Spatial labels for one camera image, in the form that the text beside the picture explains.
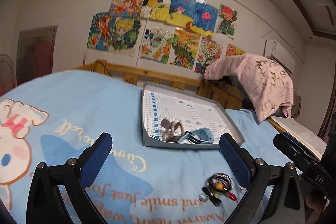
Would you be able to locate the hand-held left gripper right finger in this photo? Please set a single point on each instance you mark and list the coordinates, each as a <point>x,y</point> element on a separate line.
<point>236,161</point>

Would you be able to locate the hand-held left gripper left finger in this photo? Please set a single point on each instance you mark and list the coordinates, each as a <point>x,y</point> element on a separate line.
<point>95,161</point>

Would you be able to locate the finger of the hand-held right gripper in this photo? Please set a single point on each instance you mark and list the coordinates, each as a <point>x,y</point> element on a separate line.
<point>288,148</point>

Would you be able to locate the grey cardboard tray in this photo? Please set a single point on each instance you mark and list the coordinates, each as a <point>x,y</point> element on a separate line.
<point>183,111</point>

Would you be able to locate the person's right hand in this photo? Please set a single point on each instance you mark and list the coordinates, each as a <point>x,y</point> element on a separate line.
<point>316,201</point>

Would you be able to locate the white mattress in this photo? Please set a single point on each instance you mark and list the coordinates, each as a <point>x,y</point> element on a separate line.
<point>302,134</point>

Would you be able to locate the olive cloth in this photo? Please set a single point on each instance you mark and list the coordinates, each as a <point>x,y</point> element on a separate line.
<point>296,107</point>

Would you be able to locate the light blue watch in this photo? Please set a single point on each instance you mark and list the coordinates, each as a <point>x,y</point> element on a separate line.
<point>202,133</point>

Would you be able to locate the black hair clip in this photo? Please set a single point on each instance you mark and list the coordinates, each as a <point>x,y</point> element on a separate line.
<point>215,201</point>

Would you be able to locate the light blue printed blanket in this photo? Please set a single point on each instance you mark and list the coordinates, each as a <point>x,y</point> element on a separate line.
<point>78,108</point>

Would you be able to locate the pink floral blanket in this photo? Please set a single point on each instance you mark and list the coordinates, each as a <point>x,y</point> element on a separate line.
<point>262,82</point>

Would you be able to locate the silver metal watch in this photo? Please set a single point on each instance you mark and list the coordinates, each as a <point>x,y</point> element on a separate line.
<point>166,123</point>

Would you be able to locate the white air conditioner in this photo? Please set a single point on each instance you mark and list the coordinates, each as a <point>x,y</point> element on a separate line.
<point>278,52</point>

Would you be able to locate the orange face drawing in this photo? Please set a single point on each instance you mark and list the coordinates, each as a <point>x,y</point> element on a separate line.
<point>233,50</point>

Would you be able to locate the busy patterned drawing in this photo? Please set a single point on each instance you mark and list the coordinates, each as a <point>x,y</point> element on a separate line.
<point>207,53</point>

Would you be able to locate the brown door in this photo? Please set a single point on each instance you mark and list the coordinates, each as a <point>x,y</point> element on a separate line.
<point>36,56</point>

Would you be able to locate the dinosaur landscape drawing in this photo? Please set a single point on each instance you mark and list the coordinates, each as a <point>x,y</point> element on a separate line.
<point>185,48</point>

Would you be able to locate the blonde child drawing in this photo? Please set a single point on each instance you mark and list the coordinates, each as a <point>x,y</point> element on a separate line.
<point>124,35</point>

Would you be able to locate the orange-haired girl drawing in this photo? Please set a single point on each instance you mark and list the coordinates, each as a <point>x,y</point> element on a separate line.
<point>101,31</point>

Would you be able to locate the turtle drawing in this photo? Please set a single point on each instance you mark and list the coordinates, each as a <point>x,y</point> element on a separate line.
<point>156,45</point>

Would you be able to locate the standing fan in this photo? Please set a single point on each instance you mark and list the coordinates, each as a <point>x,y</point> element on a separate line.
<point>8,64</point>

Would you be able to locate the red-haired figure drawing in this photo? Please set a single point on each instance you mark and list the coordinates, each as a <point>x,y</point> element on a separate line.
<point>227,20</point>

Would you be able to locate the ceiling vent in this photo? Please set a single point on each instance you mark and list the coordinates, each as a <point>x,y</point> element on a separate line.
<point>329,12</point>

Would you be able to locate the blue sea jellyfish drawing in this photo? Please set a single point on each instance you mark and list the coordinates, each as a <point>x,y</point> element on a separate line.
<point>194,14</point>

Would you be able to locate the mermaid drawing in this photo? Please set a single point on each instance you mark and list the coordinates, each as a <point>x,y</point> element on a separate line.
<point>126,5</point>

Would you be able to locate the yellow moon drawing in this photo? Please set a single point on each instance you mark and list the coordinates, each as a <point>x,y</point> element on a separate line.
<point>156,7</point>

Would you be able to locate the wooden bed frame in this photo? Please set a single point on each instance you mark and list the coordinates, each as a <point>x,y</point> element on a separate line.
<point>147,74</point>

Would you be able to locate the white wall socket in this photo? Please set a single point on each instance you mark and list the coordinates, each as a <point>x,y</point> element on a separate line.
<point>84,57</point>

